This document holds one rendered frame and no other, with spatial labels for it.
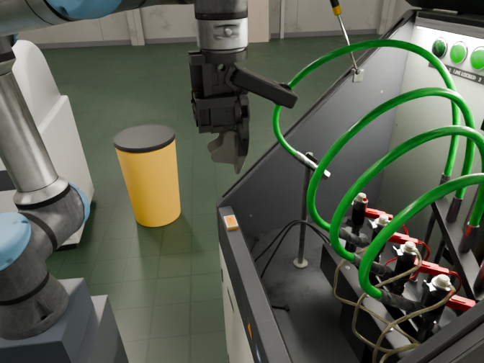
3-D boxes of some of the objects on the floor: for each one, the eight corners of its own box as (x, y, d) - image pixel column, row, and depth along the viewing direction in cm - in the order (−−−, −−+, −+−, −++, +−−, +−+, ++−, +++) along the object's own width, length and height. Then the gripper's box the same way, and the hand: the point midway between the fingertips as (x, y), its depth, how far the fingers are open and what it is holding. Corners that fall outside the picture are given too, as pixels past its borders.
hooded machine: (79, 257, 226) (9, 55, 163) (-16, 267, 221) (-128, 61, 157) (101, 196, 288) (57, 31, 224) (28, 202, 282) (-40, 35, 218)
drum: (187, 197, 282) (178, 123, 250) (181, 229, 248) (170, 148, 216) (137, 199, 281) (121, 125, 249) (124, 231, 247) (104, 150, 215)
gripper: (186, 46, 55) (197, 166, 66) (192, 57, 48) (205, 191, 59) (239, 42, 57) (243, 160, 68) (254, 53, 49) (255, 184, 60)
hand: (240, 166), depth 63 cm, fingers closed
